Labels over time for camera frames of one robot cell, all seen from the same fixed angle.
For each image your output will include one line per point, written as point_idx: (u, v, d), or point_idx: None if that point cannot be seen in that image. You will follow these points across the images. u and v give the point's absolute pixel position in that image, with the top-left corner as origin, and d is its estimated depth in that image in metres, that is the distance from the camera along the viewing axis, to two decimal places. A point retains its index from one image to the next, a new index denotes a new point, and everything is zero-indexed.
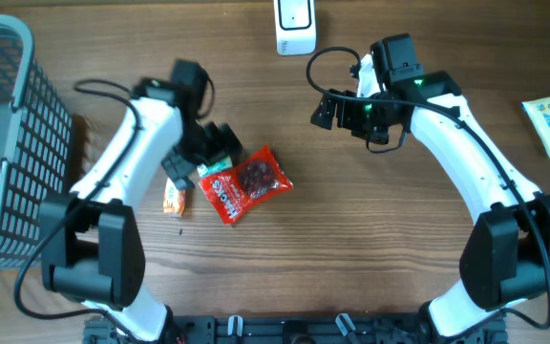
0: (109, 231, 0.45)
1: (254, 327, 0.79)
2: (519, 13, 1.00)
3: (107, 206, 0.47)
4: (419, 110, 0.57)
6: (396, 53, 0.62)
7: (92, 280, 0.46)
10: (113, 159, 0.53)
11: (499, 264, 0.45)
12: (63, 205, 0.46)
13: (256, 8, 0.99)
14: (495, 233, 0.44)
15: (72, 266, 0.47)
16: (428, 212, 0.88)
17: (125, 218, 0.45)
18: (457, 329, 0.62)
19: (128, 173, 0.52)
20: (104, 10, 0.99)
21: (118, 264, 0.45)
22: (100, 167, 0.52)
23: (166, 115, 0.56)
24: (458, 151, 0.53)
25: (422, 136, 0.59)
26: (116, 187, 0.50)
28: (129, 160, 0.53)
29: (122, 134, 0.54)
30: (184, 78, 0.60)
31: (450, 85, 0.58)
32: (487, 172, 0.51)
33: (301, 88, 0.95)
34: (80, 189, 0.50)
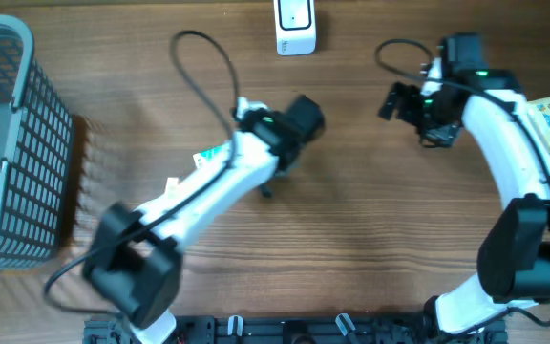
0: (153, 271, 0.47)
1: (254, 327, 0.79)
2: (518, 13, 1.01)
3: (161, 247, 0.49)
4: (479, 98, 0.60)
6: (461, 52, 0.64)
7: (121, 297, 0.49)
10: (193, 187, 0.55)
11: (518, 252, 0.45)
12: (125, 224, 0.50)
13: (256, 8, 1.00)
14: (521, 218, 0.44)
15: (110, 272, 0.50)
16: (428, 212, 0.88)
17: (171, 267, 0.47)
18: (460, 326, 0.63)
19: (200, 210, 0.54)
20: (104, 10, 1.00)
21: (148, 297, 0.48)
22: (178, 194, 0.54)
23: (263, 161, 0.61)
24: (506, 141, 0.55)
25: (479, 127, 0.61)
26: (180, 222, 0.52)
28: (204, 198, 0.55)
29: (213, 164, 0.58)
30: (300, 119, 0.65)
31: (511, 82, 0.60)
32: (530, 164, 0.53)
33: (301, 88, 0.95)
34: (149, 212, 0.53)
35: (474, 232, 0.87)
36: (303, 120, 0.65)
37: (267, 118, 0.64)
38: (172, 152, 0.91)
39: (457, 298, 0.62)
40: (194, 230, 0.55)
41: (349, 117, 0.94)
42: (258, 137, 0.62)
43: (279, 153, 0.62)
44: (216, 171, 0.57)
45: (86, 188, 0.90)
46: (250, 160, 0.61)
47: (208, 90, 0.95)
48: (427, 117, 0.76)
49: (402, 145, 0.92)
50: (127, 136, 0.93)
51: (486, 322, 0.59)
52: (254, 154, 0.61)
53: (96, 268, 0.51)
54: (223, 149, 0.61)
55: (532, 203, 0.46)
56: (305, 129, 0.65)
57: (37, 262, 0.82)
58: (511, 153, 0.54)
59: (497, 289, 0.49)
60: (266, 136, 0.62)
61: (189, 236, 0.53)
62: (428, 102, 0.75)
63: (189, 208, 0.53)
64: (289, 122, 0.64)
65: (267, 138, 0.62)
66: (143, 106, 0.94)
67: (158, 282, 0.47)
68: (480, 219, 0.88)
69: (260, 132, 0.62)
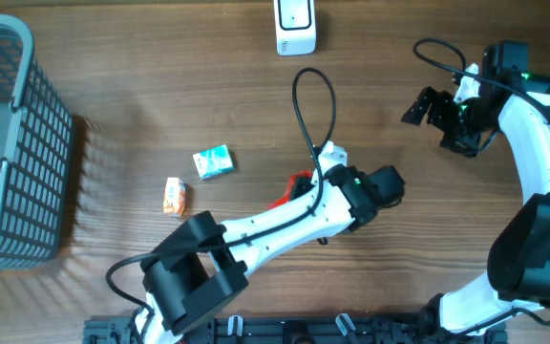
0: (213, 290, 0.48)
1: (254, 327, 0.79)
2: (518, 13, 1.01)
3: (231, 268, 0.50)
4: (517, 97, 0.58)
6: (510, 55, 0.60)
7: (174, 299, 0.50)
10: (273, 223, 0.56)
11: (531, 247, 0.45)
12: (204, 236, 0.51)
13: (256, 8, 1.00)
14: (539, 212, 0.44)
15: (170, 271, 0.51)
16: (428, 212, 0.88)
17: (232, 292, 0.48)
18: (462, 324, 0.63)
19: (270, 247, 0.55)
20: (104, 10, 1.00)
21: (199, 311, 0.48)
22: (258, 223, 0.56)
23: (341, 220, 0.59)
24: (541, 144, 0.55)
25: (508, 126, 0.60)
26: (254, 250, 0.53)
28: (283, 236, 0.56)
29: (296, 206, 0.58)
30: (379, 186, 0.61)
31: None
32: None
33: (301, 88, 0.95)
34: (227, 228, 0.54)
35: (474, 233, 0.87)
36: (383, 188, 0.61)
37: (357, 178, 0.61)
38: (172, 152, 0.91)
39: (462, 298, 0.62)
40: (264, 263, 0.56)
41: (349, 117, 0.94)
42: (344, 193, 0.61)
43: (358, 216, 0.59)
44: (296, 214, 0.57)
45: (86, 188, 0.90)
46: (331, 213, 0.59)
47: (208, 90, 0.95)
48: (461, 122, 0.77)
49: (403, 145, 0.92)
50: (127, 136, 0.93)
51: (488, 323, 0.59)
52: (338, 211, 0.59)
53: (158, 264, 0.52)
54: (309, 194, 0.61)
55: None
56: (381, 202, 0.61)
57: (37, 262, 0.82)
58: (540, 151, 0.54)
59: (502, 283, 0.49)
60: (349, 196, 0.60)
61: (256, 268, 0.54)
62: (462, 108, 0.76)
63: (264, 241, 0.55)
64: (372, 184, 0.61)
65: (352, 196, 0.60)
66: (143, 106, 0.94)
67: (214, 302, 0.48)
68: (480, 219, 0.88)
69: (349, 191, 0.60)
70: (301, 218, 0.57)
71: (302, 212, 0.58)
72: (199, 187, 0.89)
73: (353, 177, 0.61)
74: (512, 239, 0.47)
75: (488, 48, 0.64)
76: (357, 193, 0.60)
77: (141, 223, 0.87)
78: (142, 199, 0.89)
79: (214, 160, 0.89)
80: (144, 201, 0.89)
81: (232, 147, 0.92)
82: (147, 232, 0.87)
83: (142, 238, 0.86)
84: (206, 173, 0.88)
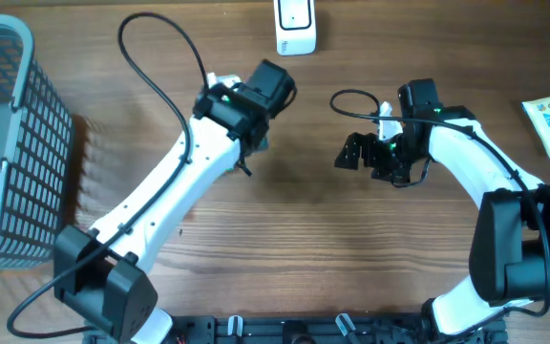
0: (115, 292, 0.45)
1: (254, 327, 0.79)
2: (518, 13, 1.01)
3: (118, 264, 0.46)
4: (436, 129, 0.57)
6: (421, 95, 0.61)
7: (95, 320, 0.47)
10: (145, 198, 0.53)
11: (503, 244, 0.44)
12: (76, 249, 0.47)
13: (256, 8, 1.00)
14: (497, 207, 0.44)
15: (78, 298, 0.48)
16: (428, 212, 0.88)
17: (129, 289, 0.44)
18: (459, 327, 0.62)
19: (155, 220, 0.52)
20: (104, 10, 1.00)
21: (116, 320, 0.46)
22: (131, 204, 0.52)
23: (223, 149, 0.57)
24: (471, 158, 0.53)
25: (440, 156, 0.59)
26: (137, 236, 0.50)
28: (160, 204, 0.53)
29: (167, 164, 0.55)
30: (260, 84, 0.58)
31: (465, 113, 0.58)
32: (494, 167, 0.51)
33: (301, 87, 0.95)
34: (102, 229, 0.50)
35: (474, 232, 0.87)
36: (267, 87, 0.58)
37: (224, 97, 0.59)
38: None
39: (454, 298, 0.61)
40: (159, 238, 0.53)
41: (349, 117, 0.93)
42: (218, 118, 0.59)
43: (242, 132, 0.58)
44: (170, 172, 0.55)
45: (86, 188, 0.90)
46: (210, 151, 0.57)
47: None
48: (393, 158, 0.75)
49: None
50: (127, 136, 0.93)
51: (485, 323, 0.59)
52: (212, 140, 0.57)
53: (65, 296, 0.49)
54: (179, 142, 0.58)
55: (503, 192, 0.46)
56: (270, 98, 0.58)
57: (37, 262, 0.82)
58: (474, 161, 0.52)
59: (488, 296, 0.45)
60: (228, 116, 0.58)
61: (154, 246, 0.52)
62: (392, 147, 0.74)
63: (144, 218, 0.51)
64: (254, 91, 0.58)
65: (229, 118, 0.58)
66: (143, 106, 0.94)
67: (121, 303, 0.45)
68: None
69: (224, 108, 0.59)
70: (175, 173, 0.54)
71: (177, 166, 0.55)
72: None
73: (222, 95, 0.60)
74: (480, 245, 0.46)
75: (400, 92, 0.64)
76: (238, 107, 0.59)
77: None
78: None
79: None
80: None
81: None
82: None
83: None
84: None
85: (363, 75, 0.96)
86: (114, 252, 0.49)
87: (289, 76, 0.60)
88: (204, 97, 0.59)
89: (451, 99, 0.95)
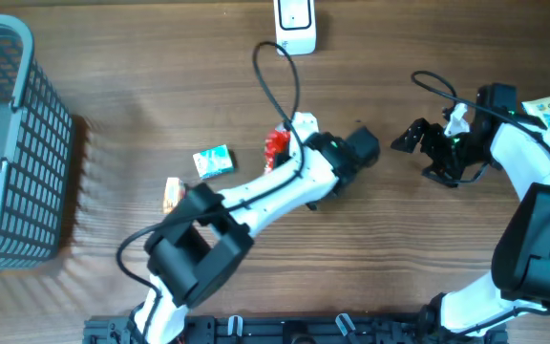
0: (222, 251, 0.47)
1: (254, 327, 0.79)
2: (518, 12, 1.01)
3: (236, 230, 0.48)
4: (505, 126, 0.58)
6: (500, 99, 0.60)
7: (181, 272, 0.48)
10: (264, 188, 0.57)
11: (534, 232, 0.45)
12: (203, 204, 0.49)
13: (256, 8, 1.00)
14: (539, 197, 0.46)
15: (176, 247, 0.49)
16: (428, 212, 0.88)
17: (239, 253, 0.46)
18: (462, 323, 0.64)
19: (266, 208, 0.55)
20: (104, 10, 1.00)
21: (207, 278, 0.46)
22: (250, 189, 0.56)
23: (328, 179, 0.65)
24: (533, 156, 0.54)
25: (498, 150, 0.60)
26: (254, 212, 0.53)
28: (273, 199, 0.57)
29: (283, 171, 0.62)
30: (358, 146, 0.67)
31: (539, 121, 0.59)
32: None
33: (301, 87, 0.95)
34: (226, 197, 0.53)
35: (474, 232, 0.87)
36: (361, 148, 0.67)
37: (333, 144, 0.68)
38: (172, 152, 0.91)
39: (467, 294, 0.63)
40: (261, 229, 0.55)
41: (349, 117, 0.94)
42: (326, 159, 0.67)
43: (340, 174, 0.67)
44: (285, 179, 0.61)
45: (86, 188, 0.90)
46: (317, 174, 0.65)
47: (207, 90, 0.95)
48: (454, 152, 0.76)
49: None
50: (127, 136, 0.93)
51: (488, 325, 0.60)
52: (322, 168, 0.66)
53: (162, 241, 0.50)
54: (293, 160, 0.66)
55: None
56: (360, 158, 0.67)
57: (37, 262, 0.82)
58: (533, 160, 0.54)
59: (503, 282, 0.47)
60: (328, 159, 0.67)
61: (258, 230, 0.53)
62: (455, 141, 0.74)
63: (260, 204, 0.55)
64: (350, 149, 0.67)
65: (331, 160, 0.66)
66: (143, 106, 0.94)
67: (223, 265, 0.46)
68: (479, 219, 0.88)
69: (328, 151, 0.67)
70: (289, 182, 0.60)
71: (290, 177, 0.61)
72: None
73: (328, 141, 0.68)
74: (511, 230, 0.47)
75: (478, 93, 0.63)
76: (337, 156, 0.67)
77: (139, 222, 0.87)
78: (142, 198, 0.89)
79: (215, 160, 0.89)
80: (144, 201, 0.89)
81: (232, 147, 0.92)
82: None
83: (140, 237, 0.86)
84: (206, 173, 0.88)
85: (363, 75, 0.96)
86: (233, 217, 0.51)
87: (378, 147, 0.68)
88: (317, 138, 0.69)
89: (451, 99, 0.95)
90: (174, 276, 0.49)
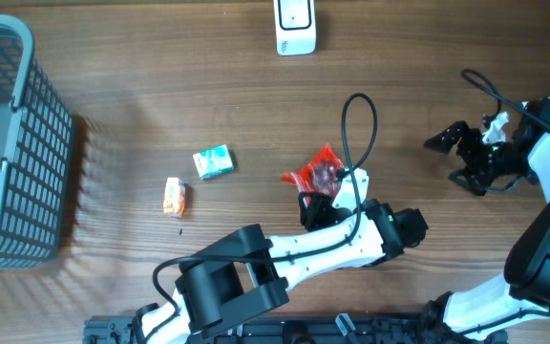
0: (255, 300, 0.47)
1: (254, 327, 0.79)
2: (519, 12, 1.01)
3: (275, 282, 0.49)
4: (547, 137, 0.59)
6: (546, 112, 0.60)
7: (209, 305, 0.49)
10: (313, 247, 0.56)
11: None
12: (250, 247, 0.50)
13: (256, 8, 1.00)
14: None
15: (210, 278, 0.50)
16: (428, 212, 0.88)
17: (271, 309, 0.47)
18: (465, 322, 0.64)
19: (309, 268, 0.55)
20: (104, 10, 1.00)
21: (233, 321, 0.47)
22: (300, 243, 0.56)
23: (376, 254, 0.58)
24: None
25: (537, 156, 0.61)
26: (295, 269, 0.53)
28: (319, 262, 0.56)
29: (333, 232, 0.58)
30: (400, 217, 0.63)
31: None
32: None
33: (301, 87, 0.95)
34: (275, 245, 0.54)
35: (474, 232, 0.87)
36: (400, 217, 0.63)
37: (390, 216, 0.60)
38: (172, 152, 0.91)
39: (474, 294, 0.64)
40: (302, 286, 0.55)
41: (349, 117, 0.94)
42: (380, 227, 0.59)
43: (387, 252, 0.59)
44: (334, 242, 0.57)
45: (86, 188, 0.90)
46: (367, 245, 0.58)
47: (207, 90, 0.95)
48: (491, 161, 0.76)
49: (402, 145, 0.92)
50: (127, 136, 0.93)
51: (491, 326, 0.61)
52: (374, 242, 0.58)
53: (198, 267, 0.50)
54: (347, 221, 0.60)
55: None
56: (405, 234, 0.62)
57: (37, 262, 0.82)
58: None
59: (516, 277, 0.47)
60: (381, 229, 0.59)
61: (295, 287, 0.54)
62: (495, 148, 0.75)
63: (304, 262, 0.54)
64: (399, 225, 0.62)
65: (385, 233, 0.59)
66: (143, 106, 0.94)
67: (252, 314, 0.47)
68: (480, 219, 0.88)
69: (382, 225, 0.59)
70: (335, 246, 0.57)
71: (339, 240, 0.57)
72: (199, 187, 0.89)
73: (384, 212, 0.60)
74: (531, 229, 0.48)
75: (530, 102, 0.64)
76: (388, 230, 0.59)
77: (140, 223, 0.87)
78: (142, 198, 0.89)
79: (215, 160, 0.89)
80: (144, 201, 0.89)
81: (232, 147, 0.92)
82: (147, 232, 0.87)
83: (141, 237, 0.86)
84: (206, 172, 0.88)
85: (363, 75, 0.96)
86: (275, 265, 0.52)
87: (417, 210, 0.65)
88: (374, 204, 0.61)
89: (452, 99, 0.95)
90: (199, 304, 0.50)
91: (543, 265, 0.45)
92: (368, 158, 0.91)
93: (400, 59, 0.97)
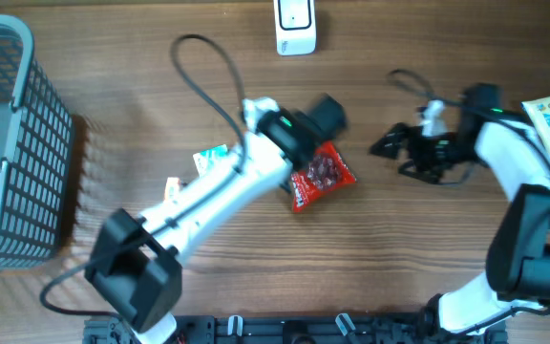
0: (151, 281, 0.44)
1: (254, 327, 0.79)
2: (519, 12, 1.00)
3: (161, 255, 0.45)
4: (491, 126, 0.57)
6: (481, 97, 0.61)
7: (123, 302, 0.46)
10: (196, 194, 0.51)
11: (524, 238, 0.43)
12: (123, 232, 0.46)
13: (256, 8, 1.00)
14: (528, 200, 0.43)
15: (111, 277, 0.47)
16: (428, 212, 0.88)
17: (166, 282, 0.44)
18: (462, 324, 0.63)
19: (200, 220, 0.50)
20: (105, 10, 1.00)
21: (146, 307, 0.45)
22: (180, 199, 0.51)
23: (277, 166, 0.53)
24: (519, 156, 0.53)
25: (483, 150, 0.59)
26: (180, 233, 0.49)
28: (208, 206, 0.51)
29: (221, 171, 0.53)
30: (323, 122, 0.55)
31: (525, 118, 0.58)
32: (539, 165, 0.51)
33: (301, 88, 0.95)
34: (149, 219, 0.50)
35: (474, 232, 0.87)
36: (327, 122, 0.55)
37: (285, 119, 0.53)
38: (172, 152, 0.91)
39: (463, 294, 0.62)
40: (194, 242, 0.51)
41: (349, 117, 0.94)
42: (272, 138, 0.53)
43: (294, 157, 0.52)
44: (222, 179, 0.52)
45: (86, 188, 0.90)
46: (263, 164, 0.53)
47: (207, 90, 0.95)
48: (440, 153, 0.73)
49: None
50: (127, 136, 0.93)
51: (488, 323, 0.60)
52: (268, 158, 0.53)
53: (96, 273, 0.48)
54: (234, 151, 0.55)
55: (545, 187, 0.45)
56: (324, 134, 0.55)
57: (37, 262, 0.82)
58: (521, 159, 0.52)
59: (499, 287, 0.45)
60: (282, 139, 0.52)
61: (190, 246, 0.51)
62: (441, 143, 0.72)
63: (191, 217, 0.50)
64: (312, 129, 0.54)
65: (285, 140, 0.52)
66: (143, 106, 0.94)
67: (155, 293, 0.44)
68: (480, 219, 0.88)
69: (279, 134, 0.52)
70: (222, 183, 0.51)
71: (228, 175, 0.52)
72: None
73: (281, 117, 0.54)
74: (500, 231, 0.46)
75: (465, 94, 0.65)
76: (292, 135, 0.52)
77: None
78: (142, 199, 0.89)
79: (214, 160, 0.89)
80: (144, 200, 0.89)
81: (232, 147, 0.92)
82: None
83: None
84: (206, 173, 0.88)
85: (363, 75, 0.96)
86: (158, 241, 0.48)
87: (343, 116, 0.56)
88: (263, 117, 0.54)
89: (452, 99, 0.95)
90: (116, 305, 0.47)
91: (521, 271, 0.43)
92: (368, 158, 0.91)
93: (400, 60, 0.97)
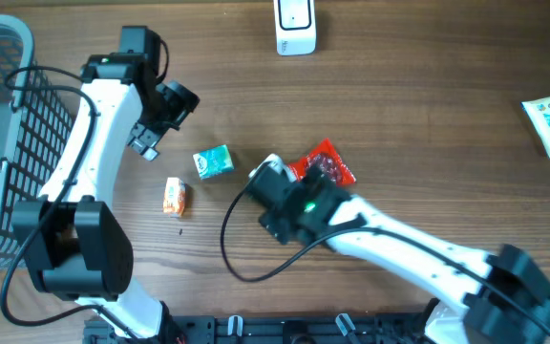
0: (88, 235, 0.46)
1: (254, 327, 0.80)
2: (518, 12, 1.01)
3: (79, 204, 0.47)
4: (334, 238, 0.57)
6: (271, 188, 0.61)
7: (84, 274, 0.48)
10: (74, 153, 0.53)
11: (513, 341, 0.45)
12: (33, 212, 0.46)
13: (256, 8, 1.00)
14: (486, 329, 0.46)
15: (58, 267, 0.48)
16: (428, 212, 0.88)
17: (99, 222, 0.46)
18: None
19: (94, 164, 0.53)
20: (105, 10, 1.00)
21: (101, 258, 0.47)
22: (64, 164, 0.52)
23: (122, 93, 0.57)
24: (398, 261, 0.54)
25: (350, 251, 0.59)
26: (84, 183, 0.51)
28: (94, 151, 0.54)
29: (80, 122, 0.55)
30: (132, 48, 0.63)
31: (338, 194, 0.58)
32: (430, 268, 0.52)
33: (301, 88, 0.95)
34: (49, 194, 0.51)
35: (474, 232, 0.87)
36: (137, 46, 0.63)
37: (104, 59, 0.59)
38: (172, 152, 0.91)
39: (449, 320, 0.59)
40: (106, 182, 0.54)
41: (349, 117, 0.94)
42: (106, 73, 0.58)
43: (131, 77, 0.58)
44: (85, 127, 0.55)
45: None
46: (112, 97, 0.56)
47: (207, 90, 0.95)
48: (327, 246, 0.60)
49: (403, 145, 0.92)
50: None
51: None
52: (108, 90, 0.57)
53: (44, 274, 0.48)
54: (83, 103, 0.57)
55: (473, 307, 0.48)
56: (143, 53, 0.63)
57: None
58: (407, 266, 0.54)
59: None
60: (112, 70, 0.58)
61: (101, 191, 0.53)
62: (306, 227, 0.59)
63: (84, 167, 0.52)
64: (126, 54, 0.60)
65: (116, 69, 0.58)
66: None
67: (99, 237, 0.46)
68: (480, 219, 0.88)
69: (109, 66, 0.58)
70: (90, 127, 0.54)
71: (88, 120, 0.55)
72: (199, 187, 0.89)
73: (90, 62, 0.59)
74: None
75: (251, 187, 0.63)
76: (119, 62, 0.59)
77: (140, 222, 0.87)
78: (142, 199, 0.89)
79: (214, 161, 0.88)
80: (144, 201, 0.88)
81: (232, 147, 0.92)
82: (147, 232, 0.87)
83: (142, 238, 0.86)
84: (205, 172, 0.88)
85: (363, 75, 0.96)
86: (69, 202, 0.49)
87: (152, 33, 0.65)
88: (85, 67, 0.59)
89: (451, 99, 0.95)
90: (81, 285, 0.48)
91: None
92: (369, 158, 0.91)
93: (400, 60, 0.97)
